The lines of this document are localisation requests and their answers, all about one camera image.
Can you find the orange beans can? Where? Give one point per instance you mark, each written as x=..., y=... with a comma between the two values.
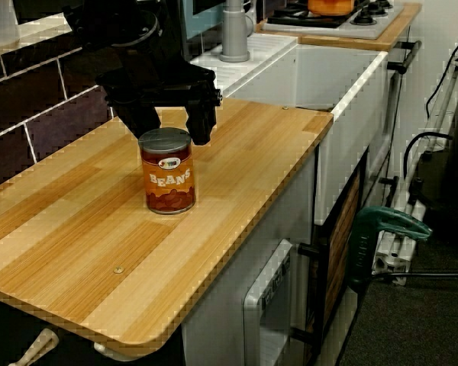
x=168, y=179

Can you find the brown wooden crate panel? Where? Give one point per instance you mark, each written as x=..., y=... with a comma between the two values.
x=341, y=244

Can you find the orange toy pot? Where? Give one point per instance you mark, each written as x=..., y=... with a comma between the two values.
x=330, y=7

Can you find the grey toy faucet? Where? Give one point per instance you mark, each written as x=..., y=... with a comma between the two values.
x=234, y=34

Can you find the black stove knob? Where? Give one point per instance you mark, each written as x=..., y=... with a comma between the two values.
x=379, y=5
x=364, y=18

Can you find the white hutch shelf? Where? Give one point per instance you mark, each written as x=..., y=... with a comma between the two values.
x=23, y=38

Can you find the green clamp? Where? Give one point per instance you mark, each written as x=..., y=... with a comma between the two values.
x=389, y=222

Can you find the white plastic jar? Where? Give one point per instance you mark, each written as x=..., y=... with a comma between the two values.
x=0, y=17

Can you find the aluminium extrusion frame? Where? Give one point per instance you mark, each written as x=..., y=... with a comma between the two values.
x=393, y=263

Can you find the grey toy stove top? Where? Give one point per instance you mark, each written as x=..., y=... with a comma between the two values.
x=328, y=31

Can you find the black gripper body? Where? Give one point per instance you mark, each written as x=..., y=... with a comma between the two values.
x=164, y=87

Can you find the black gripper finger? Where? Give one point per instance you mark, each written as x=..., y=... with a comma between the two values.
x=137, y=120
x=201, y=124

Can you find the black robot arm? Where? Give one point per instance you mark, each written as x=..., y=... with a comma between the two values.
x=145, y=34

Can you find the white toy sink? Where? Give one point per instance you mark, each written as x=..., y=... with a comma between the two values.
x=351, y=126

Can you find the white toy kitchen cabinet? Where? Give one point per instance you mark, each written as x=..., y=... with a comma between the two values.
x=217, y=335

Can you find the grey toy dishwasher door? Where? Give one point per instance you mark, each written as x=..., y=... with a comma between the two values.
x=252, y=301

